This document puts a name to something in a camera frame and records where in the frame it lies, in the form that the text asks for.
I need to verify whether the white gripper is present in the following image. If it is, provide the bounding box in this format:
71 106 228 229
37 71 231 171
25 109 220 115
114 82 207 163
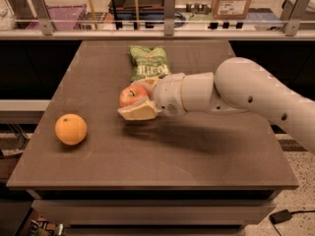
118 73 186 121

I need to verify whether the cardboard box with label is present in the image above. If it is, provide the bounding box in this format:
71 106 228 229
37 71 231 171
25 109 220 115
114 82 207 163
211 0 252 20

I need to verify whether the grey right rail bracket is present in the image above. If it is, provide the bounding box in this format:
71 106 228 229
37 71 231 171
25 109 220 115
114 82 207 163
281 0 310 36

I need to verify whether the grey metal rail bracket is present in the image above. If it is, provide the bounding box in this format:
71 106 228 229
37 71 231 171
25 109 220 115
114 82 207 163
164 0 175 36

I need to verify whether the grey left rail bracket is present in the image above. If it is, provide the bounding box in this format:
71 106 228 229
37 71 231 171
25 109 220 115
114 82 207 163
31 0 55 35

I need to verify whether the black power adapter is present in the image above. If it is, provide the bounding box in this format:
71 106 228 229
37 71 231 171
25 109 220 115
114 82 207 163
269 209 292 224

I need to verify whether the orange fruit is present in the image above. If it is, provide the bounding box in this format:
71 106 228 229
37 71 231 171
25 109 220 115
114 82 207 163
55 114 88 146

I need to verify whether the green chip bag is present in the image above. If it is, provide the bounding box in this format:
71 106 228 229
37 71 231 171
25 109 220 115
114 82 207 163
128 45 170 82

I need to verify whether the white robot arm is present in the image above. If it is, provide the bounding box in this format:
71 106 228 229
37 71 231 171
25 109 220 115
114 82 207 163
118 57 315 151

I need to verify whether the red apple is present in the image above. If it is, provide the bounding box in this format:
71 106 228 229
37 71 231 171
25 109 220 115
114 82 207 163
119 85 149 107

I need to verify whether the purple plastic crate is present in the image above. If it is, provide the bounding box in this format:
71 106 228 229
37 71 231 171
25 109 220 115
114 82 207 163
26 3 89 30

